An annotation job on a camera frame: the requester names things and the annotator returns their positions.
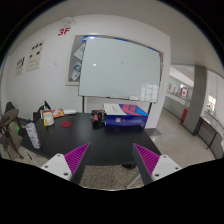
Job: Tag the white paper sheet on box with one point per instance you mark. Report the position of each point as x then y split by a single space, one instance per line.
113 109

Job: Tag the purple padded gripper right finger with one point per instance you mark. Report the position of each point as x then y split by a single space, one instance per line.
151 166

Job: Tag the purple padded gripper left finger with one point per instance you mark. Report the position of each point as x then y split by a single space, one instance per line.
69 166

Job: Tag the black red small device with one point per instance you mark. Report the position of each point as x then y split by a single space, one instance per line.
98 118

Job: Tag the white whiteboard eraser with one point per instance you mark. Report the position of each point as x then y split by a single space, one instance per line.
133 98

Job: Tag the black table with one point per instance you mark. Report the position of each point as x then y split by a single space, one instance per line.
109 145

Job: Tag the wooden chair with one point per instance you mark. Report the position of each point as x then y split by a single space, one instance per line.
5 121

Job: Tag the white wall poster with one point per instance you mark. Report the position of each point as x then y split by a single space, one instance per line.
34 57

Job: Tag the white mug yellow handle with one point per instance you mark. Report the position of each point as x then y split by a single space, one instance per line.
48 119

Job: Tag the small wall poster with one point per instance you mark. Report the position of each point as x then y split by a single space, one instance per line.
19 66

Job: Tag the blue cardboard box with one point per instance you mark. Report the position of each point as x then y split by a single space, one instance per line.
134 116

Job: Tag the red 3F wall sign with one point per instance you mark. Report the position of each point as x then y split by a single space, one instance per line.
63 31

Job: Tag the large whiteboard on stand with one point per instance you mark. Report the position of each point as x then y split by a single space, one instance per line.
113 70

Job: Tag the orange book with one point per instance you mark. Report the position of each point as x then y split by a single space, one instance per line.
56 113

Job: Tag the red round coaster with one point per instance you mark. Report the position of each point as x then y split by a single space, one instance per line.
66 124

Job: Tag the wall notice board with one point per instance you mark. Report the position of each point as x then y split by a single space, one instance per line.
74 61

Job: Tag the white plastic water bottle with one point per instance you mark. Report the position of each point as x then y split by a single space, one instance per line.
32 133

